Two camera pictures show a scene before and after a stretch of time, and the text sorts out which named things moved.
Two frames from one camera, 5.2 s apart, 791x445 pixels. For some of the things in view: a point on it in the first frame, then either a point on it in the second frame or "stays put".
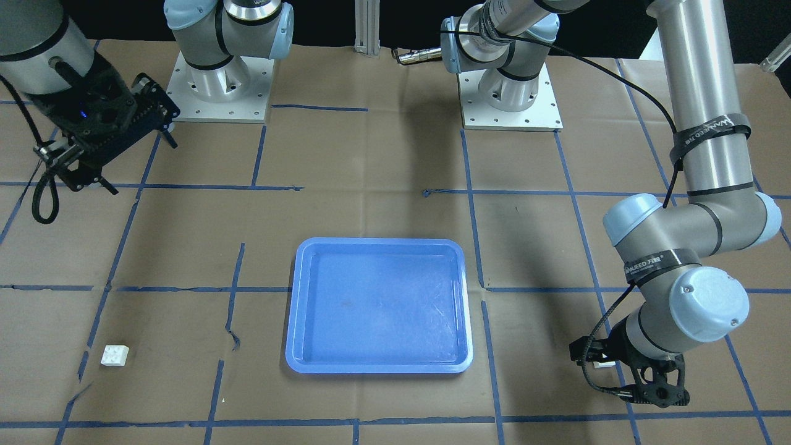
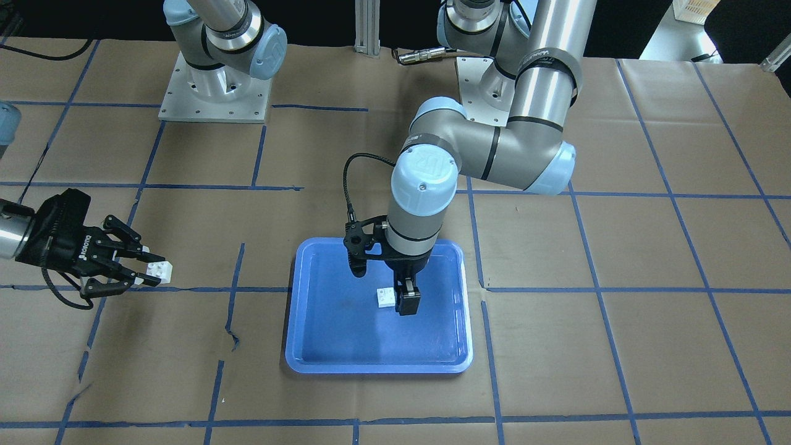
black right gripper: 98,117 -> 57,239
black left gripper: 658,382 -> 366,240
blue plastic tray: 379,306 stays put
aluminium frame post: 367,27 stays put
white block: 115,355 -> 162,270
